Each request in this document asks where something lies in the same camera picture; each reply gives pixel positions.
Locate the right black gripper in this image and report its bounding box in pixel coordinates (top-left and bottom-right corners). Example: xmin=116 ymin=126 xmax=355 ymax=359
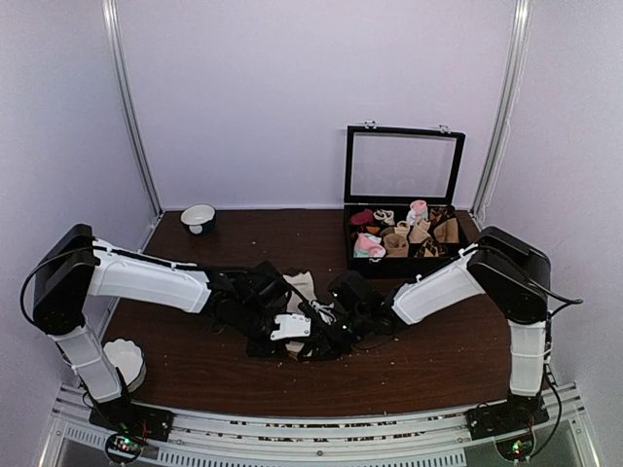
xmin=299 ymin=308 xmax=371 ymax=362

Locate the cream and brown sock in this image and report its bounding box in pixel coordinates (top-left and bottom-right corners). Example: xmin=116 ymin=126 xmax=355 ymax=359
xmin=283 ymin=271 xmax=317 ymax=360

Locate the tan brown ribbed sock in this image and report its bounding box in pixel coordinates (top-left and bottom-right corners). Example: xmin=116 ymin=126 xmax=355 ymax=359
xmin=433 ymin=218 xmax=460 ymax=244

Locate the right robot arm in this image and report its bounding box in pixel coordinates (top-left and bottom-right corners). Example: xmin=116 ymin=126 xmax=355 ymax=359
xmin=328 ymin=227 xmax=551 ymax=430

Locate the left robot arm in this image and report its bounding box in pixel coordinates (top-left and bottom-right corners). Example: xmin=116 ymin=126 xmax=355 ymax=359
xmin=19 ymin=224 xmax=312 ymax=432

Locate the black storage box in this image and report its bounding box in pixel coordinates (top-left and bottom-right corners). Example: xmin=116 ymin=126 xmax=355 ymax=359
xmin=345 ymin=199 xmax=479 ymax=279

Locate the pink mint rolled sock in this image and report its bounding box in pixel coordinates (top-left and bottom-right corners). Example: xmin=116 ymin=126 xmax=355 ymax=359
xmin=353 ymin=233 xmax=386 ymax=258

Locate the tan rolled sock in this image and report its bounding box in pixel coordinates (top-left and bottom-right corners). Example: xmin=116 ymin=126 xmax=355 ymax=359
xmin=380 ymin=221 xmax=411 ymax=258

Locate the dark red rolled sock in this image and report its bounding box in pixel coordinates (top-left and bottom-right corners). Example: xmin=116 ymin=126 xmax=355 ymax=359
xmin=349 ymin=209 xmax=375 ymax=228

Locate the brown diamond rolled sock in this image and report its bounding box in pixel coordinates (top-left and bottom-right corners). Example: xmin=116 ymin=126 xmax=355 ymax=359
xmin=414 ymin=237 xmax=448 ymax=259

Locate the white scalloped bowl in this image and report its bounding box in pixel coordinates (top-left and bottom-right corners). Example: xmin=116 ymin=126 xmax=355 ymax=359
xmin=103 ymin=339 xmax=147 ymax=392

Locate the cream brown rolled sock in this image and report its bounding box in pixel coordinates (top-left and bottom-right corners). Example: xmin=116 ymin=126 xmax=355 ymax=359
xmin=373 ymin=209 xmax=395 ymax=227

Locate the beige rolled sock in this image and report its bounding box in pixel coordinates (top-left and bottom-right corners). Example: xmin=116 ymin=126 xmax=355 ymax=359
xmin=408 ymin=218 xmax=430 ymax=244

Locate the dark bowl white inside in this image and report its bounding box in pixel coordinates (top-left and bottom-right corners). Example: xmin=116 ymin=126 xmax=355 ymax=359
xmin=180 ymin=204 xmax=216 ymax=235

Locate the pink white rolled sock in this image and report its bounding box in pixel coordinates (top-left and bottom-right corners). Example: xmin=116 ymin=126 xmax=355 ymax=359
xmin=406 ymin=199 xmax=428 ymax=226

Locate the brown argyle rolled sock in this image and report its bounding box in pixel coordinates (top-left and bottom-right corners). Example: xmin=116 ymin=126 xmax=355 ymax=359
xmin=428 ymin=205 xmax=456 ymax=226

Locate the left round circuit board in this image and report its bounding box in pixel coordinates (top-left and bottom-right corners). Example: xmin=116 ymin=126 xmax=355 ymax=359
xmin=104 ymin=433 xmax=147 ymax=464

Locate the round circuit board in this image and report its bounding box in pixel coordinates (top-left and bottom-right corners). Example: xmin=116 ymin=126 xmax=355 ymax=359
xmin=495 ymin=433 xmax=535 ymax=462
xmin=104 ymin=433 xmax=147 ymax=464

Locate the black glass box lid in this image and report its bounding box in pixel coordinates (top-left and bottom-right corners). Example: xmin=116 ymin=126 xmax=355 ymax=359
xmin=344 ymin=121 xmax=465 ymax=205

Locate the right round circuit board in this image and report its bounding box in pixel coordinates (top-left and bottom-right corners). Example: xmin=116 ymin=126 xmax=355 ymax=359
xmin=495 ymin=433 xmax=535 ymax=462

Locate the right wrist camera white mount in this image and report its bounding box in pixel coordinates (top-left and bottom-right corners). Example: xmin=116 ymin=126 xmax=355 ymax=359
xmin=311 ymin=300 xmax=336 ymax=325

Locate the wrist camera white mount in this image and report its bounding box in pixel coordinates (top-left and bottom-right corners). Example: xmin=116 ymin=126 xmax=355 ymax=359
xmin=270 ymin=314 xmax=312 ymax=341
xmin=311 ymin=300 xmax=336 ymax=325

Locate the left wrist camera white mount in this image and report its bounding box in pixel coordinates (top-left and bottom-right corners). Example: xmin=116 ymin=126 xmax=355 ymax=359
xmin=270 ymin=314 xmax=312 ymax=341

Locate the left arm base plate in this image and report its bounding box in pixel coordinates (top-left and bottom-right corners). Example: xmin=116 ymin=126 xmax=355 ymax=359
xmin=89 ymin=404 xmax=174 ymax=442

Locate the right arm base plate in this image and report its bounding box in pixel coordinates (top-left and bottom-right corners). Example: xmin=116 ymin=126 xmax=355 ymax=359
xmin=465 ymin=400 xmax=549 ymax=440

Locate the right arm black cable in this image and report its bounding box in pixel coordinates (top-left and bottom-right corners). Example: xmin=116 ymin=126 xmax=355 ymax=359
xmin=476 ymin=242 xmax=584 ymax=439

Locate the front aluminium rail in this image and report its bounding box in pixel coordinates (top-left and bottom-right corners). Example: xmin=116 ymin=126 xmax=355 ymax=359
xmin=35 ymin=384 xmax=605 ymax=466

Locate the right aluminium frame post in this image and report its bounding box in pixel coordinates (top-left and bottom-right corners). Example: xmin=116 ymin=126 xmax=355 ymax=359
xmin=471 ymin=0 xmax=533 ymax=227

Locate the aluminium frame post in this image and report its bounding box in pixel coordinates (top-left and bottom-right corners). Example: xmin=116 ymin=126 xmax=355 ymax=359
xmin=101 ymin=0 xmax=164 ymax=217
xmin=471 ymin=0 xmax=533 ymax=227

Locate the left aluminium frame post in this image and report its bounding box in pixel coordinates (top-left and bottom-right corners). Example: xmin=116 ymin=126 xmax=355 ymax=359
xmin=101 ymin=0 xmax=164 ymax=217

